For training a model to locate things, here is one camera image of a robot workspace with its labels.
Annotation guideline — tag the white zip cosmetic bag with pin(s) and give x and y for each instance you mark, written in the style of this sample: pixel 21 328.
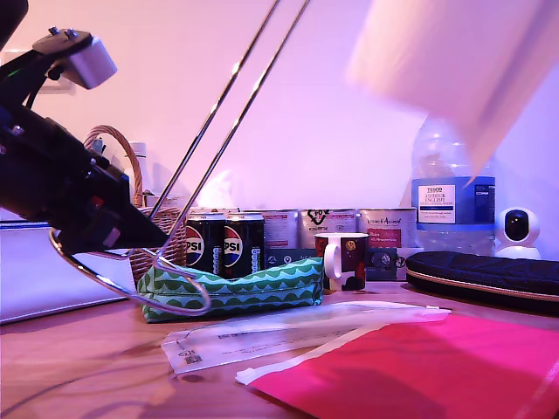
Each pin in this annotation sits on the white zip cosmetic bag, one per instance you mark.
pixel 35 279

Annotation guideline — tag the white bottle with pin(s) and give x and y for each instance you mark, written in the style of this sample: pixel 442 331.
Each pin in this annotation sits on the white bottle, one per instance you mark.
pixel 137 161

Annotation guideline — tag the small white round camera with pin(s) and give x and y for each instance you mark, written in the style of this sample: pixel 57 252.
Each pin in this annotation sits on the small white round camera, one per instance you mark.
pixel 517 231

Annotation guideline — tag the blue packet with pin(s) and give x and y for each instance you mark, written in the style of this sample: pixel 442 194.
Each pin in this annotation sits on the blue packet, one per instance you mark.
pixel 98 145

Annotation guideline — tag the dark red patterned mug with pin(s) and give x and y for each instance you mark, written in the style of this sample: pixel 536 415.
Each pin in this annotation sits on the dark red patterned mug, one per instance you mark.
pixel 349 262

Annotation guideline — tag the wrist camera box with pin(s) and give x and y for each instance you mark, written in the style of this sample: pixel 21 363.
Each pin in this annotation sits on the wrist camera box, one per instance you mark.
pixel 89 65

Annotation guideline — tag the clear plastic mailer bag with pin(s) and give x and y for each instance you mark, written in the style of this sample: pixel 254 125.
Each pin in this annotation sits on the clear plastic mailer bag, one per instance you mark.
pixel 271 336

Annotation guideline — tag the dark zip case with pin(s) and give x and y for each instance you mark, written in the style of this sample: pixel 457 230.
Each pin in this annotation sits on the dark zip case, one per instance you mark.
pixel 480 272

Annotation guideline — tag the silver tin red label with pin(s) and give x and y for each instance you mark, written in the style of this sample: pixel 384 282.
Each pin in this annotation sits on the silver tin red label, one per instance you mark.
pixel 279 231

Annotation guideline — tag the patterned tissue box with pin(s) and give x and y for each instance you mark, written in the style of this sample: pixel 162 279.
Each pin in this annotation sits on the patterned tissue box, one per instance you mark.
pixel 220 192

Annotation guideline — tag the small cardboard box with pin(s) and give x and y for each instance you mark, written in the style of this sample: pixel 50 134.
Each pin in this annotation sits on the small cardboard box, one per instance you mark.
pixel 153 200

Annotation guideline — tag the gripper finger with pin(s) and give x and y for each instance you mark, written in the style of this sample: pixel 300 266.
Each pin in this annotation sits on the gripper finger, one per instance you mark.
pixel 113 227

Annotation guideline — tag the green wave pattern pouch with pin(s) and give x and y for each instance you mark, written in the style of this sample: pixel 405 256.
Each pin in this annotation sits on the green wave pattern pouch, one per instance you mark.
pixel 262 286

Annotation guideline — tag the white paper towel roll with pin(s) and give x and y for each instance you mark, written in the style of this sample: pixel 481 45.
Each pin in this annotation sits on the white paper towel roll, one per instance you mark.
pixel 436 57

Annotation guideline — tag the pink plastic mailer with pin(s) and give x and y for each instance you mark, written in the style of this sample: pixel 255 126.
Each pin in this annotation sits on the pink plastic mailer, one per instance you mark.
pixel 415 371

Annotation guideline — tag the large blue-label water bottle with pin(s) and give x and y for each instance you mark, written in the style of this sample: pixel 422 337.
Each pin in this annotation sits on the large blue-label water bottle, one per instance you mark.
pixel 441 205

